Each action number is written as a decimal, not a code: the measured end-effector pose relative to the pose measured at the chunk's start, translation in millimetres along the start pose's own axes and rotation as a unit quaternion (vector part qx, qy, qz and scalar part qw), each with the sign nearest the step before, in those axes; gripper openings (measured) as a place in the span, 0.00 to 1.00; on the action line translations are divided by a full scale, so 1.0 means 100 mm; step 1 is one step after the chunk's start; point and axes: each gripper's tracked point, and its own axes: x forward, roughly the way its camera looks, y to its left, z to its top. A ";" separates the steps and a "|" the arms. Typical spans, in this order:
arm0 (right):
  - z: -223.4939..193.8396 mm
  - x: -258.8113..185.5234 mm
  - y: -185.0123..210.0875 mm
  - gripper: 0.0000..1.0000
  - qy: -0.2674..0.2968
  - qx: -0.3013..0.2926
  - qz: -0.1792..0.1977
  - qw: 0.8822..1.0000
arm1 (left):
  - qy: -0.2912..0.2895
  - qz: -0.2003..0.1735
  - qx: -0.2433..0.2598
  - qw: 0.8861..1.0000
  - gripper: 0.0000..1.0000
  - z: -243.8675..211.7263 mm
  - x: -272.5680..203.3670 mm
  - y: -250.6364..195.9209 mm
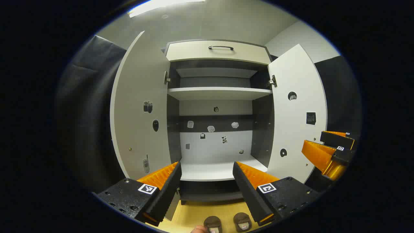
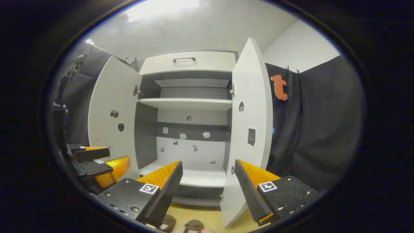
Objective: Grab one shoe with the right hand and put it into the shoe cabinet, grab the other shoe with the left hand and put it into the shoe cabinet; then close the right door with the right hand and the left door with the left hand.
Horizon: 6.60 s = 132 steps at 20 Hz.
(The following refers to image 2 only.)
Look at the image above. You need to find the white door with headphone sticker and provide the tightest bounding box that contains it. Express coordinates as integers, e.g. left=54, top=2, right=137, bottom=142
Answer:
left=220, top=37, right=274, bottom=228

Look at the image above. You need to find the black backdrop cloth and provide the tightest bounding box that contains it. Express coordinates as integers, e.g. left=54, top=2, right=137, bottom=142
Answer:
left=57, top=44, right=364, bottom=193

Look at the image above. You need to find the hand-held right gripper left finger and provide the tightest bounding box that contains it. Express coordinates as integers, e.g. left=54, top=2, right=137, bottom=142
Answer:
left=97, top=161, right=183, bottom=228

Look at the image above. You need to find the white door with camera sticker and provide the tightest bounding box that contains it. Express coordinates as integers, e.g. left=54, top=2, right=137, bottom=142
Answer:
left=88, top=56, right=143, bottom=180

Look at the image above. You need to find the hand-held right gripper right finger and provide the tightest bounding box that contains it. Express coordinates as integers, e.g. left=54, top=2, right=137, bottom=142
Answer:
left=234, top=159, right=321, bottom=226

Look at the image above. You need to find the dark stand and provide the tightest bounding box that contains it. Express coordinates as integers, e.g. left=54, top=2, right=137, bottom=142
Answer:
left=58, top=53, right=89, bottom=97

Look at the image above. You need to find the wide white cabinet shelf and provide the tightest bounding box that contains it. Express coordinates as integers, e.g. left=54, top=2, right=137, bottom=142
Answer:
left=137, top=98, right=233, bottom=111

